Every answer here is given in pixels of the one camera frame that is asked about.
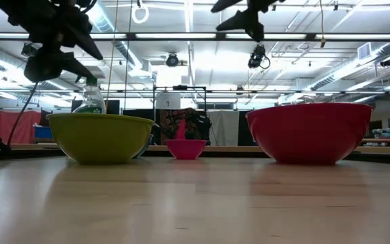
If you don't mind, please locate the pink pointed object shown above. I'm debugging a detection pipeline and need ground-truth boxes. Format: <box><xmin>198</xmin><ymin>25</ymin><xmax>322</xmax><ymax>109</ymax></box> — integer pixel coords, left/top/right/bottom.
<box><xmin>175</xmin><ymin>118</ymin><xmax>187</xmax><ymax>140</ymax></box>

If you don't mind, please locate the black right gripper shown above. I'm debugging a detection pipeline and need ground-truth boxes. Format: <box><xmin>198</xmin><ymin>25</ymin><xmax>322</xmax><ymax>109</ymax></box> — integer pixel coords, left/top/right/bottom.
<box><xmin>211</xmin><ymin>0</ymin><xmax>286</xmax><ymax>43</ymax></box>

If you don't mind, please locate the blue bin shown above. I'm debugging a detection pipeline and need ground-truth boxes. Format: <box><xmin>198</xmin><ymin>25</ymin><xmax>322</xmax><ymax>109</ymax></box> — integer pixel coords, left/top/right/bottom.
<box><xmin>34</xmin><ymin>125</ymin><xmax>54</xmax><ymax>140</ymax></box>

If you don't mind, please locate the hanging cable with plug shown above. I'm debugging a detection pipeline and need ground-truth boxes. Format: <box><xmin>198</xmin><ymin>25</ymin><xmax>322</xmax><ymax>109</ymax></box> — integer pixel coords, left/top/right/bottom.
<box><xmin>318</xmin><ymin>0</ymin><xmax>327</xmax><ymax>49</ymax></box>

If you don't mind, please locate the white cloth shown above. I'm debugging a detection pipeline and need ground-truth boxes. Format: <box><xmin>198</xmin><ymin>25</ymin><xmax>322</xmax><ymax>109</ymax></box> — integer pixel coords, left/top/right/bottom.
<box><xmin>207</xmin><ymin>110</ymin><xmax>240</xmax><ymax>147</ymax></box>

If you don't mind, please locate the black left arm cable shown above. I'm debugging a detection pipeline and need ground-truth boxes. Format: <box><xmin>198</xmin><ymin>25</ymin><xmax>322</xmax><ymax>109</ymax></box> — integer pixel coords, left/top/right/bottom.
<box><xmin>7</xmin><ymin>80</ymin><xmax>40</xmax><ymax>147</ymax></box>

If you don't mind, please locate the silver air duct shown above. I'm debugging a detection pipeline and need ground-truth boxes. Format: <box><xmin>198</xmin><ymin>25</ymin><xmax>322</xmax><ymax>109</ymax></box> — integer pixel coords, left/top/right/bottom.
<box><xmin>86</xmin><ymin>0</ymin><xmax>145</xmax><ymax>70</ymax></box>

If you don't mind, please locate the black overhead camera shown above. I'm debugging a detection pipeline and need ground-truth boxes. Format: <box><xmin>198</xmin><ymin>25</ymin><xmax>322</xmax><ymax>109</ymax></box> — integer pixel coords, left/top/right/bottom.
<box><xmin>247</xmin><ymin>43</ymin><xmax>272</xmax><ymax>70</ymax></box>

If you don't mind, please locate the patterned cloth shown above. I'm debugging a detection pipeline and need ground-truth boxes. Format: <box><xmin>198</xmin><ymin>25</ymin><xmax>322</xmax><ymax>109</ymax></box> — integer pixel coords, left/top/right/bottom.
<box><xmin>158</xmin><ymin>107</ymin><xmax>199</xmax><ymax>146</ymax></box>

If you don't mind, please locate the round black ceiling camera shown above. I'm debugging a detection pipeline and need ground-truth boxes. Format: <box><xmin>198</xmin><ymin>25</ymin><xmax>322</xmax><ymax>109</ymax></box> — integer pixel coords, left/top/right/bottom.
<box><xmin>165</xmin><ymin>52</ymin><xmax>180</xmax><ymax>68</ymax></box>

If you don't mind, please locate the large green bowl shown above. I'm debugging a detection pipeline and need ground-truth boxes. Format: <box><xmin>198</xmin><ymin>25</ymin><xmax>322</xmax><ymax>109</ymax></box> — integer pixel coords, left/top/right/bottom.
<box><xmin>47</xmin><ymin>113</ymin><xmax>156</xmax><ymax>165</ymax></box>

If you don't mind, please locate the white hanging ring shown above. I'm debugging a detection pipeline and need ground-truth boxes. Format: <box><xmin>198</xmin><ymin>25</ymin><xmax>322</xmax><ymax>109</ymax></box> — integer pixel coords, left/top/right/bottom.
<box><xmin>131</xmin><ymin>2</ymin><xmax>150</xmax><ymax>25</ymax></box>

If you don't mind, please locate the black ceiling-mounted camera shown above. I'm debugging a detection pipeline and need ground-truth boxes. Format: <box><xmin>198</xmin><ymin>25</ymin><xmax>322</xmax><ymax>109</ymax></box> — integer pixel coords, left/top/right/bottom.
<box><xmin>20</xmin><ymin>42</ymin><xmax>39</xmax><ymax>58</ymax></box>

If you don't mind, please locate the small pink bowl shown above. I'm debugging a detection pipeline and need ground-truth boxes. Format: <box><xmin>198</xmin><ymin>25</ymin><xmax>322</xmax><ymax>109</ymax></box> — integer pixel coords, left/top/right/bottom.
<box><xmin>165</xmin><ymin>138</ymin><xmax>208</xmax><ymax>161</ymax></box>

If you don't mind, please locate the grey blue bowl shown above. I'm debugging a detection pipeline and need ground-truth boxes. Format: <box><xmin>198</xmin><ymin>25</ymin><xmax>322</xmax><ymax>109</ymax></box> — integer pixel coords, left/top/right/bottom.
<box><xmin>132</xmin><ymin>134</ymin><xmax>154</xmax><ymax>160</ymax></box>

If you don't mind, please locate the black metal stand frame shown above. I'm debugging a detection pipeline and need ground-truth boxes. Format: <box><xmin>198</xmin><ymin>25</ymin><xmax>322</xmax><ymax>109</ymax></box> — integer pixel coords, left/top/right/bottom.
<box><xmin>152</xmin><ymin>84</ymin><xmax>208</xmax><ymax>118</ymax></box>

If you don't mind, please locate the large red bowl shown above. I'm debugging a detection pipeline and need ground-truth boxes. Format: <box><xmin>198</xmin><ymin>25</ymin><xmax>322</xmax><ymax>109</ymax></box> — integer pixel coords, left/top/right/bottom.
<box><xmin>245</xmin><ymin>102</ymin><xmax>374</xmax><ymax>165</ymax></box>

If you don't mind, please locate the white ceiling vent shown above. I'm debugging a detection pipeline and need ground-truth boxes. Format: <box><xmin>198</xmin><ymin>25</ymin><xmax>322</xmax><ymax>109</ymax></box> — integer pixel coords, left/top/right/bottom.
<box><xmin>357</xmin><ymin>41</ymin><xmax>372</xmax><ymax>61</ymax></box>

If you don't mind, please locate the red cloth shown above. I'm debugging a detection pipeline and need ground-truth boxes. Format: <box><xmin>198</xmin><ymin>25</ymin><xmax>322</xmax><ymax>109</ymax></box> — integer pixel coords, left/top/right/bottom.
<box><xmin>0</xmin><ymin>110</ymin><xmax>43</xmax><ymax>144</ymax></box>

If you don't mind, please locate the wooden background table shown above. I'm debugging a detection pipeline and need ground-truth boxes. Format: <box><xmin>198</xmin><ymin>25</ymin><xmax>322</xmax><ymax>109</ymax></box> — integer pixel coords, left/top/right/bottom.
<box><xmin>0</xmin><ymin>142</ymin><xmax>390</xmax><ymax>155</ymax></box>

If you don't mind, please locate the green cleaner spray bottle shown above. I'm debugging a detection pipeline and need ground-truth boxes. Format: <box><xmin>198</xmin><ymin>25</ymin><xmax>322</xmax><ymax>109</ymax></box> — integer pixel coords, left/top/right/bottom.
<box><xmin>72</xmin><ymin>77</ymin><xmax>107</xmax><ymax>115</ymax></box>

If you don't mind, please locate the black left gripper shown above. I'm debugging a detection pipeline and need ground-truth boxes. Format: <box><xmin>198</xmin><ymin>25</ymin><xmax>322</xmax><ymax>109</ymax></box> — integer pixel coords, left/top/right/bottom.
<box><xmin>0</xmin><ymin>0</ymin><xmax>104</xmax><ymax>83</ymax></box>

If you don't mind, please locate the black horizontal frame bar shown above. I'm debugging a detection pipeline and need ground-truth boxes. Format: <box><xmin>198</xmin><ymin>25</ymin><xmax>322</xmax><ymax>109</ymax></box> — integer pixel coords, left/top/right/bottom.
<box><xmin>0</xmin><ymin>32</ymin><xmax>390</xmax><ymax>43</ymax></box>

